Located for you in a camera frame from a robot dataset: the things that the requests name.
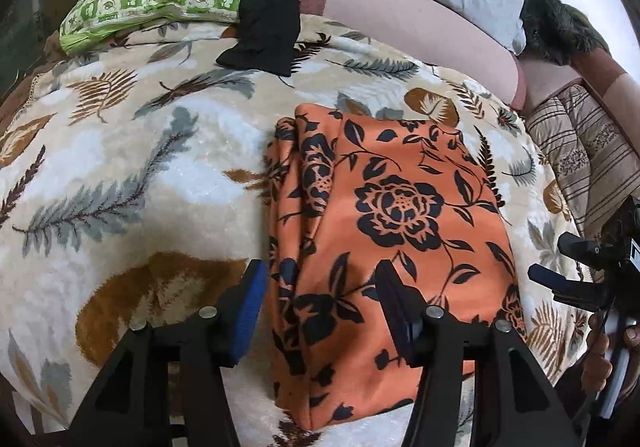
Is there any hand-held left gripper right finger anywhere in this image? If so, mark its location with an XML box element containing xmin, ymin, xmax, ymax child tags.
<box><xmin>374</xmin><ymin>258</ymin><xmax>583</xmax><ymax>447</ymax></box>

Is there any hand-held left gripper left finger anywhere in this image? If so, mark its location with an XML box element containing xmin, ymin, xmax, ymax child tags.
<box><xmin>67</xmin><ymin>258</ymin><xmax>271</xmax><ymax>447</ymax></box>

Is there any dark furry cloth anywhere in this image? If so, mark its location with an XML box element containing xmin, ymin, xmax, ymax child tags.
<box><xmin>520</xmin><ymin>0</ymin><xmax>612</xmax><ymax>68</ymax></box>

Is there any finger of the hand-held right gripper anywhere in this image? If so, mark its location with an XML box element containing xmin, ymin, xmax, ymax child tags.
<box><xmin>527</xmin><ymin>263</ymin><xmax>610</xmax><ymax>312</ymax></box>
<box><xmin>557</xmin><ymin>231</ymin><xmax>610</xmax><ymax>262</ymax></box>

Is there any orange black floral cloth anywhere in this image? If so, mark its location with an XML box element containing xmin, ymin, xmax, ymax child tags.
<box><xmin>264</xmin><ymin>103</ymin><xmax>528</xmax><ymax>432</ymax></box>

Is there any striped brown cushion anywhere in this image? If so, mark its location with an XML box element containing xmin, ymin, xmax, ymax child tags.
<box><xmin>525</xmin><ymin>84</ymin><xmax>640</xmax><ymax>240</ymax></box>

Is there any beige leaf printed blanket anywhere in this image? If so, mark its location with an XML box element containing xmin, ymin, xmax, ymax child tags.
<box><xmin>0</xmin><ymin>19</ymin><xmax>601</xmax><ymax>447</ymax></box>

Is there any person's right hand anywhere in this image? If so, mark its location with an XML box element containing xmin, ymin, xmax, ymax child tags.
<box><xmin>584</xmin><ymin>309</ymin><xmax>640</xmax><ymax>409</ymax></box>

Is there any pink bolster pillow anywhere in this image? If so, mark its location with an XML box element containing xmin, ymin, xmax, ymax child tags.
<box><xmin>292</xmin><ymin>0</ymin><xmax>526</xmax><ymax>115</ymax></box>
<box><xmin>520</xmin><ymin>47</ymin><xmax>640</xmax><ymax>128</ymax></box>

